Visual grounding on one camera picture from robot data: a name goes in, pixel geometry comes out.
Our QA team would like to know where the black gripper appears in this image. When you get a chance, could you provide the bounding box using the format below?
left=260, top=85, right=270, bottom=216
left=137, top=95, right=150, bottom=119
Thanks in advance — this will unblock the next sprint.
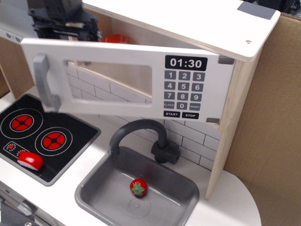
left=28, top=0, right=103, bottom=42

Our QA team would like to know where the grey microwave door handle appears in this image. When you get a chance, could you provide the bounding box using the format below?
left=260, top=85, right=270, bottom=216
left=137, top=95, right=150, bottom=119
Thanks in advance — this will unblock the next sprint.
left=33, top=54, right=61, bottom=112

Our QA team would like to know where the white microwave door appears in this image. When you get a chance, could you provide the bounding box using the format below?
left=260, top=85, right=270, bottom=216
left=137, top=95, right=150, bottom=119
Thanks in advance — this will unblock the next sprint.
left=21, top=38, right=235, bottom=123

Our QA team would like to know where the white wooden toy microwave cabinet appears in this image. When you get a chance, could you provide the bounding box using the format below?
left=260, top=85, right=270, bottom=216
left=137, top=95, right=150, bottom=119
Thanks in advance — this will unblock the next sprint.
left=83, top=0, right=280, bottom=200

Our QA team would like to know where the red orange toy food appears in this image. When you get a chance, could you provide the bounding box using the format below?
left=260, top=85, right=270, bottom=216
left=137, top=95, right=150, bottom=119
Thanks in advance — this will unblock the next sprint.
left=102, top=34, right=130, bottom=44

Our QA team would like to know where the grey toy range hood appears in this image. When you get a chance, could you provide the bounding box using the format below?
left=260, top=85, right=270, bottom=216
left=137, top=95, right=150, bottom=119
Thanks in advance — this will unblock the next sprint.
left=0, top=0, right=38, bottom=45

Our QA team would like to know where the black toy stovetop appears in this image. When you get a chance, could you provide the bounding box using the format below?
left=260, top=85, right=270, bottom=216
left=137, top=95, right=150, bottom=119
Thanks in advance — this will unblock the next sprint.
left=0, top=94, right=101, bottom=186

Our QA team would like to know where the red white toy sushi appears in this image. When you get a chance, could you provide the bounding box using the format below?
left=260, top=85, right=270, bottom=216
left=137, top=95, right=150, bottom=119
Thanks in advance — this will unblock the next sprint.
left=17, top=151, right=44, bottom=171

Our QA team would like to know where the dark grey toy faucet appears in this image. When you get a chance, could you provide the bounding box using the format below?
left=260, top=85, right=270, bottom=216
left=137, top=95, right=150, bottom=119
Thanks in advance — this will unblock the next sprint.
left=109, top=119, right=181, bottom=164

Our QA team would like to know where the red toy strawberry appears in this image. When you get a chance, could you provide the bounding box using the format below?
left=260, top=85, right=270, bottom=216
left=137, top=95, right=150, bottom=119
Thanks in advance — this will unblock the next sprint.
left=130, top=178, right=148, bottom=197

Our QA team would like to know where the grey tape patch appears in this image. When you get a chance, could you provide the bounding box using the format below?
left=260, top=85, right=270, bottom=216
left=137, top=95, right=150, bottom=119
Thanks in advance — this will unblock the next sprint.
left=237, top=1, right=276, bottom=20

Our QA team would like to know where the grey toy sink basin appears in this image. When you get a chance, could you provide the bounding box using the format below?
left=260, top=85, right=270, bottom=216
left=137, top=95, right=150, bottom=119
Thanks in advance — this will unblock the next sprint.
left=75, top=147, right=199, bottom=226

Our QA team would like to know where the brown cardboard panel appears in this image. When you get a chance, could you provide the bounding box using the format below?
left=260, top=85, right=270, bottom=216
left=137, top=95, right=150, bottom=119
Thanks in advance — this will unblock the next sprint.
left=224, top=14, right=301, bottom=226

